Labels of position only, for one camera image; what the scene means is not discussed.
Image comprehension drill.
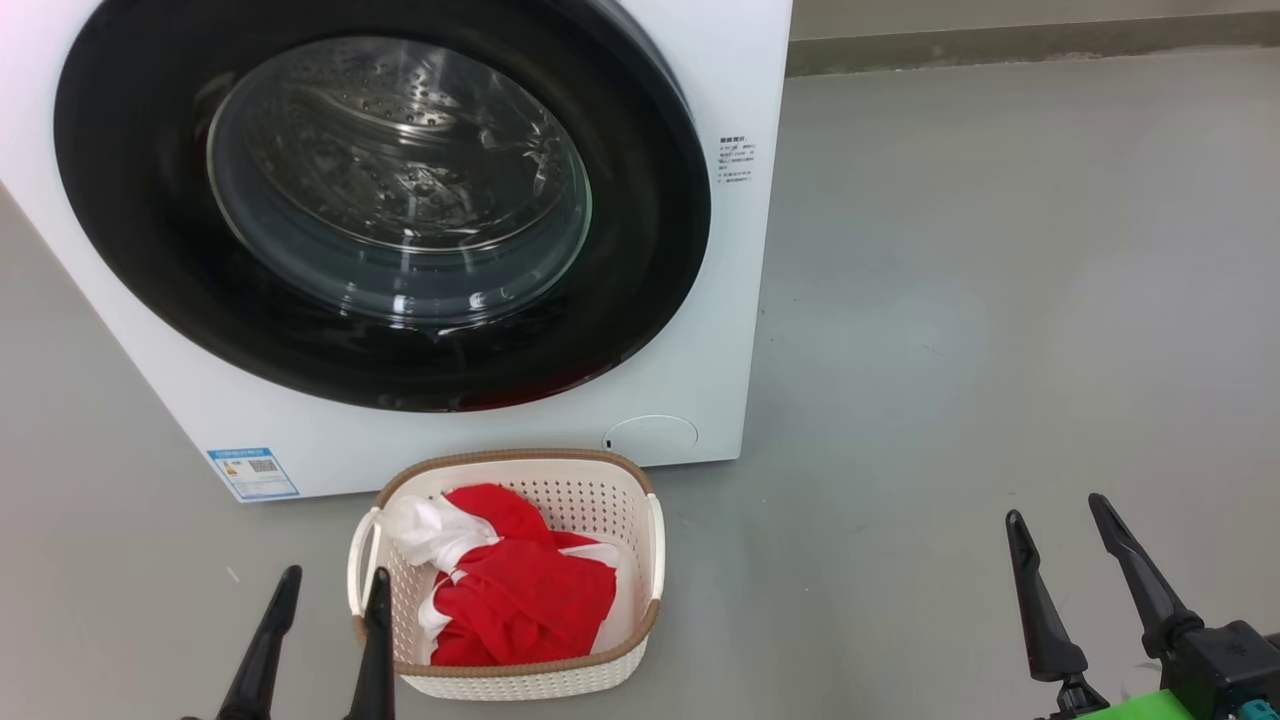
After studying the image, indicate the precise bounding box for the round white filter cover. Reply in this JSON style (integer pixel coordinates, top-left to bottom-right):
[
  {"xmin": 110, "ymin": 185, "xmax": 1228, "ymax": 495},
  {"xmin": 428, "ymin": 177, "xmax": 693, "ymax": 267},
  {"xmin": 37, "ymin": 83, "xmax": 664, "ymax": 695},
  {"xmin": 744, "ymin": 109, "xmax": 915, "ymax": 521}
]
[{"xmin": 603, "ymin": 415, "xmax": 699, "ymax": 466}]

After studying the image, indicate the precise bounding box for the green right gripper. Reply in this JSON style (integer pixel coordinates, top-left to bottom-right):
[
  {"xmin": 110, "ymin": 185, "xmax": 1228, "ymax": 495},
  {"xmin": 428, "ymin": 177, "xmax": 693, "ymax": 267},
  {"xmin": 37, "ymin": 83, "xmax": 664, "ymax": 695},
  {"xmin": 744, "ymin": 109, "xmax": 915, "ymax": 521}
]
[{"xmin": 1005, "ymin": 493, "xmax": 1205, "ymax": 720}]

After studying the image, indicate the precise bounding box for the blue energy label sticker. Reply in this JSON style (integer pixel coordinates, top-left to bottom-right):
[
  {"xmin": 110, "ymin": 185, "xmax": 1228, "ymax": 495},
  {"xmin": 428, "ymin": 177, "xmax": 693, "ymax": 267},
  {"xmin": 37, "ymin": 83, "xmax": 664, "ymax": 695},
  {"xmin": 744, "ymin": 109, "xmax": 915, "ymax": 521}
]
[{"xmin": 207, "ymin": 447, "xmax": 299, "ymax": 501}]

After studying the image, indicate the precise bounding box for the red and white garment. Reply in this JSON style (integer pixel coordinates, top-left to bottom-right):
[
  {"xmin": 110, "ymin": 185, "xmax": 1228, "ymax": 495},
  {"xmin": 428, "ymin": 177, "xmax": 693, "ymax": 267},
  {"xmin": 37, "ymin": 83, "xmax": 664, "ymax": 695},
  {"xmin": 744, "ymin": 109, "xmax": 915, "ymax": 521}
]
[{"xmin": 385, "ymin": 484, "xmax": 621, "ymax": 668}]

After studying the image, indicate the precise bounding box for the grey wall baseboard strip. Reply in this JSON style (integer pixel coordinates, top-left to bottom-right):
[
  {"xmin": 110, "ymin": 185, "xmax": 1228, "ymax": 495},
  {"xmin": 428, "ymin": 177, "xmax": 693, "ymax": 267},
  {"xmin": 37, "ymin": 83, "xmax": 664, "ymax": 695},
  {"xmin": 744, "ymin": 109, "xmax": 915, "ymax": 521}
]
[{"xmin": 787, "ymin": 12, "xmax": 1280, "ymax": 78}]

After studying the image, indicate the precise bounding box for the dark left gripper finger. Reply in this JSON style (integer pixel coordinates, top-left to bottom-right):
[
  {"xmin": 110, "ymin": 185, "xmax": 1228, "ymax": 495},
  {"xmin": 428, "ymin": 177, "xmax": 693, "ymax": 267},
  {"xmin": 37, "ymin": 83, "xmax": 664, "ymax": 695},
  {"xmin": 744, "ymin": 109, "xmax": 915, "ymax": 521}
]
[
  {"xmin": 345, "ymin": 567, "xmax": 397, "ymax": 720},
  {"xmin": 215, "ymin": 565, "xmax": 304, "ymax": 720}
]

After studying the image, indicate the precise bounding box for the white front-load washing machine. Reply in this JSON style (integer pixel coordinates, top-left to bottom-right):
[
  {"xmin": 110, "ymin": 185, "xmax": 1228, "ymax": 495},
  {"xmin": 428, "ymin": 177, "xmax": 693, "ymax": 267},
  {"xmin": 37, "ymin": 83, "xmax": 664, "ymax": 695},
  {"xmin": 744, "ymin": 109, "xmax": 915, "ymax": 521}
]
[{"xmin": 0, "ymin": 0, "xmax": 793, "ymax": 503}]

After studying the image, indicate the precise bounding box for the black round glass washer door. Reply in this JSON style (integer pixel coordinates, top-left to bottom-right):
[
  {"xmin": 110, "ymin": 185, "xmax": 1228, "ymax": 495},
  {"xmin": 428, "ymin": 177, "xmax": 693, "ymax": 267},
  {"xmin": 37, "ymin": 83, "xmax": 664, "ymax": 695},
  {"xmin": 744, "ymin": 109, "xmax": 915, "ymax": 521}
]
[{"xmin": 54, "ymin": 0, "xmax": 712, "ymax": 413}]

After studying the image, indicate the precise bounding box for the cream perforated basket brown rim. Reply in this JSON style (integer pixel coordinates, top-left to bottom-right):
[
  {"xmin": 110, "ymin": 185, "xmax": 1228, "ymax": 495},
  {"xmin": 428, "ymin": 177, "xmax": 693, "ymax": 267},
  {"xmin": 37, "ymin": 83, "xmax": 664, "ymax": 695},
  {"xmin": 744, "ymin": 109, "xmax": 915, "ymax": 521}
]
[{"xmin": 347, "ymin": 449, "xmax": 666, "ymax": 701}]

